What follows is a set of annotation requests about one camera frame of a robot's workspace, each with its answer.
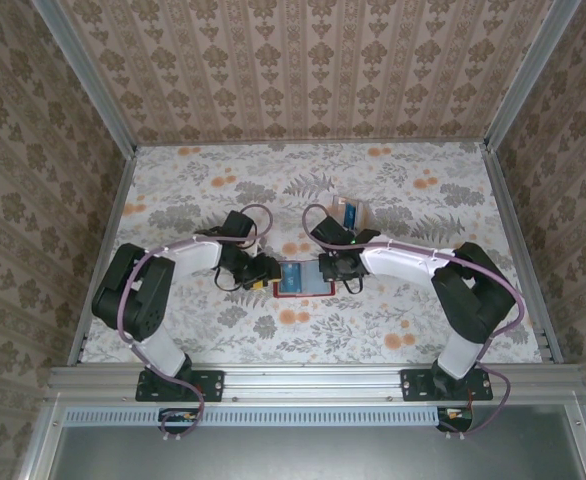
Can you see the red leather card holder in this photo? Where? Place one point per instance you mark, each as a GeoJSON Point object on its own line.
{"type": "Point", "coordinates": [318, 280]}

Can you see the blue credit card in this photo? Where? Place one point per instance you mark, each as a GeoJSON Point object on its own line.
{"type": "Point", "coordinates": [352, 214]}
{"type": "Point", "coordinates": [290, 277]}

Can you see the clear acrylic card stand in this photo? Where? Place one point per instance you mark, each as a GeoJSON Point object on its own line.
{"type": "Point", "coordinates": [337, 210]}

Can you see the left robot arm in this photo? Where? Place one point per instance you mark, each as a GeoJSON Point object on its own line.
{"type": "Point", "coordinates": [128, 300]}

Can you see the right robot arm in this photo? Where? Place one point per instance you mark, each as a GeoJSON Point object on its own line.
{"type": "Point", "coordinates": [473, 300]}

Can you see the small black electronics box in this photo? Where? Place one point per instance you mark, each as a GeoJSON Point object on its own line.
{"type": "Point", "coordinates": [455, 420]}
{"type": "Point", "coordinates": [178, 422]}

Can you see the grey metal sheet panel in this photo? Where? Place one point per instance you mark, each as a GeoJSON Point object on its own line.
{"type": "Point", "coordinates": [323, 455]}

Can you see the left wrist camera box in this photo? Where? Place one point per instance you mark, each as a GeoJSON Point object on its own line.
{"type": "Point", "coordinates": [258, 248]}

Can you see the wide aluminium frame rail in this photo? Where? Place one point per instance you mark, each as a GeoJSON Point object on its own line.
{"type": "Point", "coordinates": [313, 382]}

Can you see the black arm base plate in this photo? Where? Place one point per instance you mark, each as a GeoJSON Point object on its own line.
{"type": "Point", "coordinates": [413, 385]}
{"type": "Point", "coordinates": [213, 385]}

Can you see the aluminium side rail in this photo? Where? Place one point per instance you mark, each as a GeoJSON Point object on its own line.
{"type": "Point", "coordinates": [496, 170]}
{"type": "Point", "coordinates": [104, 225]}

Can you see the aluminium frame post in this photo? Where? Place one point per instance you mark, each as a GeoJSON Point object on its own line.
{"type": "Point", "coordinates": [93, 85]}
{"type": "Point", "coordinates": [528, 75]}

